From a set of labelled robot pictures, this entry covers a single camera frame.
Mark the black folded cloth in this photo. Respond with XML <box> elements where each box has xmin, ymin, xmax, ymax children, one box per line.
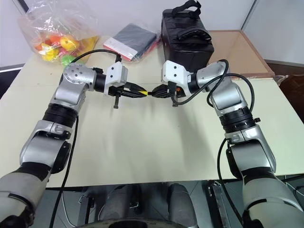
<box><xmin>113</xmin><ymin>23</ymin><xmax>158</xmax><ymax>58</ymax></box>

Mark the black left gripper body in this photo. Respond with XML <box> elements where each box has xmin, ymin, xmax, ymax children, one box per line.
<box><xmin>104</xmin><ymin>82</ymin><xmax>131</xmax><ymax>110</ymax></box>

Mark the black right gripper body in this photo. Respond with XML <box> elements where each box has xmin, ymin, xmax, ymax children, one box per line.
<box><xmin>166</xmin><ymin>82</ymin><xmax>190</xmax><ymax>98</ymax></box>

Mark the brown board with wooden frame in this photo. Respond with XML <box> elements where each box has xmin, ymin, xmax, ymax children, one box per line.
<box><xmin>206</xmin><ymin>29</ymin><xmax>276</xmax><ymax>80</ymax></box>

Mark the silver metal table bracket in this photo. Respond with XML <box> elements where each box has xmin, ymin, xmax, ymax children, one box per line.
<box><xmin>207</xmin><ymin>180</ymin><xmax>230</xmax><ymax>228</ymax></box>

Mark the clear plastic bag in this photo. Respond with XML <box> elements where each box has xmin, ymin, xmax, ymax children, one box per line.
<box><xmin>18</xmin><ymin>0</ymin><xmax>102</xmax><ymax>67</ymax></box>

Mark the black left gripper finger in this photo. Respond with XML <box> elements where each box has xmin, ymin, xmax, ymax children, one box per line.
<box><xmin>124</xmin><ymin>82</ymin><xmax>145</xmax><ymax>91</ymax></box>
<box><xmin>121</xmin><ymin>91</ymin><xmax>148</xmax><ymax>98</ymax></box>

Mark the green toy ball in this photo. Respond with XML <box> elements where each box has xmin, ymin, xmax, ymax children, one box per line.
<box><xmin>61</xmin><ymin>54</ymin><xmax>73</xmax><ymax>66</ymax></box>

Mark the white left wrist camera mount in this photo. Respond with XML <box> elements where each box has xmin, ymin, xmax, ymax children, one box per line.
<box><xmin>106</xmin><ymin>62</ymin><xmax>129</xmax><ymax>89</ymax></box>

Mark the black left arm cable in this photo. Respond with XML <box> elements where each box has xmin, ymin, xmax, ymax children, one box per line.
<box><xmin>48</xmin><ymin>49</ymin><xmax>123</xmax><ymax>228</ymax></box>

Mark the black fabric bag with handle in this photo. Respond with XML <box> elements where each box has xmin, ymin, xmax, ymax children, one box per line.
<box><xmin>161</xmin><ymin>0</ymin><xmax>215</xmax><ymax>73</ymax></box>

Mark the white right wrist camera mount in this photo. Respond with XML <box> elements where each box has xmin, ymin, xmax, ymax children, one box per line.
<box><xmin>161</xmin><ymin>60</ymin><xmax>194</xmax><ymax>92</ymax></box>

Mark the orange toy fruit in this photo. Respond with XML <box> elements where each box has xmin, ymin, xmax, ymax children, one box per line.
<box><xmin>48</xmin><ymin>34</ymin><xmax>64</xmax><ymax>46</ymax></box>

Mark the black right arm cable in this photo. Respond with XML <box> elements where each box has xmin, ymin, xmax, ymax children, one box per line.
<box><xmin>170</xmin><ymin>58</ymin><xmax>257</xmax><ymax>223</ymax></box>

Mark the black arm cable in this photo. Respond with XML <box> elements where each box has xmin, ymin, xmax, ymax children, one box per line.
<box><xmin>170</xmin><ymin>58</ymin><xmax>257</xmax><ymax>223</ymax></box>
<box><xmin>48</xmin><ymin>49</ymin><xmax>123</xmax><ymax>228</ymax></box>

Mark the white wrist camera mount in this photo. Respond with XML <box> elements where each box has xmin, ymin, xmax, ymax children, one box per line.
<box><xmin>161</xmin><ymin>60</ymin><xmax>194</xmax><ymax>92</ymax></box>
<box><xmin>106</xmin><ymin>62</ymin><xmax>129</xmax><ymax>89</ymax></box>

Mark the yellow toy fruit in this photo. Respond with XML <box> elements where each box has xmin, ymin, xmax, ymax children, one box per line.
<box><xmin>59</xmin><ymin>35</ymin><xmax>80</xmax><ymax>51</ymax></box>

